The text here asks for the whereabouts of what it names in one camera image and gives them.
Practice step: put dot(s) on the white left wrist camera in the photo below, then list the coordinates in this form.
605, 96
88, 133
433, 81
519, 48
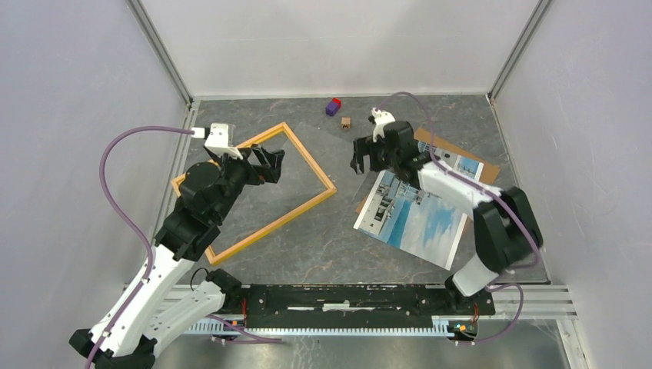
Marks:
217, 141

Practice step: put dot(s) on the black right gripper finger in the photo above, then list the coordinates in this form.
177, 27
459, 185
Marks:
362, 146
357, 163

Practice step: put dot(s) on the yellow wooden picture frame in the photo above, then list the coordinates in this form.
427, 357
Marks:
330, 189

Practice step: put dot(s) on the brown cardboard backing board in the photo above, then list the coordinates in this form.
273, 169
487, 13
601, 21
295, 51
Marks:
490, 171

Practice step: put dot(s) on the building and sky photo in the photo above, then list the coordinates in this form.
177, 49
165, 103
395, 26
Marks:
412, 220

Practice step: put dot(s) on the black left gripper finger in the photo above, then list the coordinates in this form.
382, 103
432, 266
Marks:
266, 157
268, 173

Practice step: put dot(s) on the aluminium rail frame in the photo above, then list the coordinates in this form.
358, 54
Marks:
133, 333

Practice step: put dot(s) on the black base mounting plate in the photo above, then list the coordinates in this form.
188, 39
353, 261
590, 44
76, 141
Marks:
357, 305

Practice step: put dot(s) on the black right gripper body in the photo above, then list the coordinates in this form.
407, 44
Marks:
381, 158

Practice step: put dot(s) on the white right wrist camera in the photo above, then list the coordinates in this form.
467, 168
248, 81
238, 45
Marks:
380, 119

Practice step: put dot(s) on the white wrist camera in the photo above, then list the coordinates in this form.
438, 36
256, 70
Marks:
380, 119
217, 141

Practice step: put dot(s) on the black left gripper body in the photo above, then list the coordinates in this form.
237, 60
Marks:
237, 173

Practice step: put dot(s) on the purple and red block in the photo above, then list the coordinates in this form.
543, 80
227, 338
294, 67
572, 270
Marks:
333, 107

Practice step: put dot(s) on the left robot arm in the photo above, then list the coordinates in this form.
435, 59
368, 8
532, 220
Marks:
133, 334

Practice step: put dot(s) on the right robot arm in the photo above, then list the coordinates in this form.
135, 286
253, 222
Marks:
505, 229

